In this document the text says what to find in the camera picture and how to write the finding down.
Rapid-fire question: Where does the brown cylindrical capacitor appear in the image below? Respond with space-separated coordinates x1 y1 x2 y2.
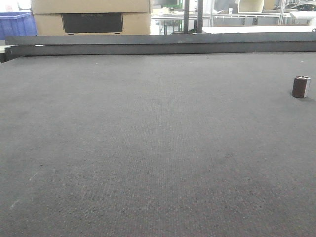
291 76 311 98

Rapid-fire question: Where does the dark grey table mat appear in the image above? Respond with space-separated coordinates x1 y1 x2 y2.
0 53 316 237

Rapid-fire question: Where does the lower cardboard box black label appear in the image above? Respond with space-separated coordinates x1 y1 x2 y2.
34 12 151 36

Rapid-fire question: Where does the black vertical pole left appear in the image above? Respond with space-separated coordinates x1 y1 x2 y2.
183 0 190 34

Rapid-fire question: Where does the black vertical pole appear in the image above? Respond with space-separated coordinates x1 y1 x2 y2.
197 0 203 34
183 0 190 34

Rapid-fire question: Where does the black vertical pole right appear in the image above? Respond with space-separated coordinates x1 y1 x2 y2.
197 0 203 34

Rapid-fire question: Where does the white background table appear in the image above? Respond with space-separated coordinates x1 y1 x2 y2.
202 25 316 34

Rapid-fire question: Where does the dark grey foam board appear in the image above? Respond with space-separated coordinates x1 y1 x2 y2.
5 31 316 60

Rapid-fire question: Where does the upper cardboard box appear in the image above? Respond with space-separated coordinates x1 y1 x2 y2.
31 0 151 14

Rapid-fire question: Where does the blue plastic crate background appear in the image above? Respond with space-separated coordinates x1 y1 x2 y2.
0 11 38 40

